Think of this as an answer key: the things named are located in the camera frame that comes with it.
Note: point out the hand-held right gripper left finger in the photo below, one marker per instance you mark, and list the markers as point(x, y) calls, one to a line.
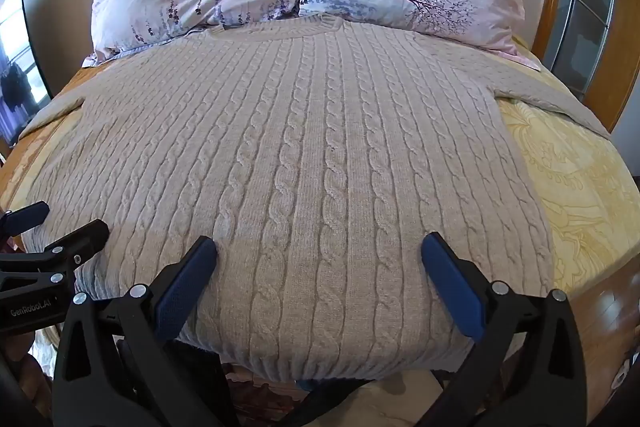
point(184, 294)

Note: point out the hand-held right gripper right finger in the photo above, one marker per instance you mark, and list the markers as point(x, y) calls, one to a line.
point(452, 294)

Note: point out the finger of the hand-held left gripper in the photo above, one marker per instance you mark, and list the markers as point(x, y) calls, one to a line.
point(80, 239)
point(27, 214)

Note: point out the yellow patterned bed sheet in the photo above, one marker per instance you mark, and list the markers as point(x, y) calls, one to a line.
point(575, 167)

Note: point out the wooden wall shelf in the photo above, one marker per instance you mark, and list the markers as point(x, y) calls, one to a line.
point(615, 72)

